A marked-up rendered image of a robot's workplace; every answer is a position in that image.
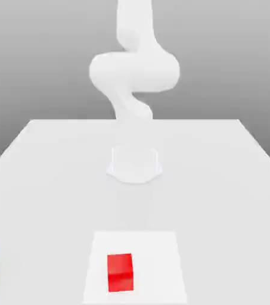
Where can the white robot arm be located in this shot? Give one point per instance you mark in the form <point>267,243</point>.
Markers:
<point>134,71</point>

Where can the small red cube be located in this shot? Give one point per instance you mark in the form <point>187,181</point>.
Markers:
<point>120,271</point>

